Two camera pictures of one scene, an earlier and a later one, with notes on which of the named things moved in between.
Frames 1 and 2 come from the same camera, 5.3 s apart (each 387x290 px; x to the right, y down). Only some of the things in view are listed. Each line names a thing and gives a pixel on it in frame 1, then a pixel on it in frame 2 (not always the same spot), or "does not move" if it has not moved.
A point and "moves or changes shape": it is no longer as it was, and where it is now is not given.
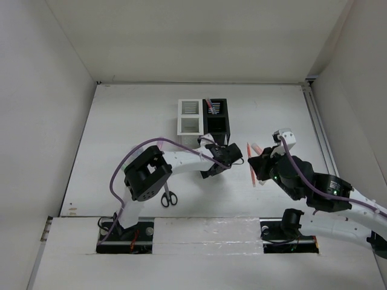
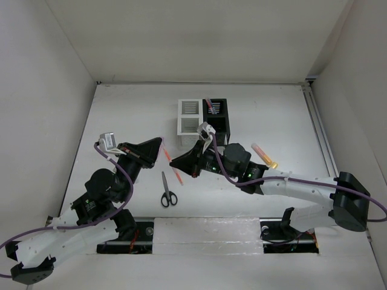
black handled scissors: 169,197 does not move
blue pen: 213,107 does not move
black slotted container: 217,124 does not move
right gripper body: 266,169 to 207,161
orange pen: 249,156 moves or changes shape
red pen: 210,107 does not move
